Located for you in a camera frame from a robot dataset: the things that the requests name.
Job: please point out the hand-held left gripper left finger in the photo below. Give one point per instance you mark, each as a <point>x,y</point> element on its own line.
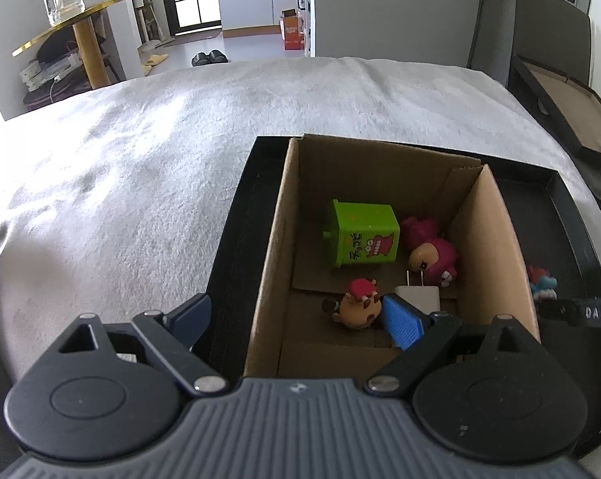
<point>190,314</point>

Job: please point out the blue white toy figure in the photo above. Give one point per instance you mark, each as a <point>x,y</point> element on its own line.
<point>542,284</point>

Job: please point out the white power strip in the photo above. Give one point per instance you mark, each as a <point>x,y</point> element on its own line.
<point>46,70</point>

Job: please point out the pink plush toy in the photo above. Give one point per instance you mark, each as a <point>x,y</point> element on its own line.
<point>430,254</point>

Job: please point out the gold round table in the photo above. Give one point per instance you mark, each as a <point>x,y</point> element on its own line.
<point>93,55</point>

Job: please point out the brown cardboard box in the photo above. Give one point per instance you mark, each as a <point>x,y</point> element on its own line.
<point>485,239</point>

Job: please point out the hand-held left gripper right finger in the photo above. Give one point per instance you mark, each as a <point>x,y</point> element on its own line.
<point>403,322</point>

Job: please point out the black shallow tray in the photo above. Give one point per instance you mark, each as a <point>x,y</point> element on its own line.
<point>230,239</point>

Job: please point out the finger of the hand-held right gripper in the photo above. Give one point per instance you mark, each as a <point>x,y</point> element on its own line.
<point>570,312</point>

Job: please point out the red hat toy figure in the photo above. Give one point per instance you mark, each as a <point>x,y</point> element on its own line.
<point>355,309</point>

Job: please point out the yellow slippers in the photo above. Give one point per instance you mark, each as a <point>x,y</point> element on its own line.
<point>153,60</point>

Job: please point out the black slipper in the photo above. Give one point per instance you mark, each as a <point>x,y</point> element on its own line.
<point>199,60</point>
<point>217,56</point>

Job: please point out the white charger plug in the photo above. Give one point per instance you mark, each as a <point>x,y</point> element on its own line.
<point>422,297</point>

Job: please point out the orange cardboard box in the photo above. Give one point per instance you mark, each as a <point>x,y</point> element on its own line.
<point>291,32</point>

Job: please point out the green toy trash bin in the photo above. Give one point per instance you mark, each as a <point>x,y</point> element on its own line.
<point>365,229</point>

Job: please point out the white floor stand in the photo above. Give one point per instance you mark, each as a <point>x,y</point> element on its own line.
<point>151,25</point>

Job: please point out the grey door mat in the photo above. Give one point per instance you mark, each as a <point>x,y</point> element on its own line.
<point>198,33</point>

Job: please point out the black box with cardboard insert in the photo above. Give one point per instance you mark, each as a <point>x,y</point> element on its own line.
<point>555,85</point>

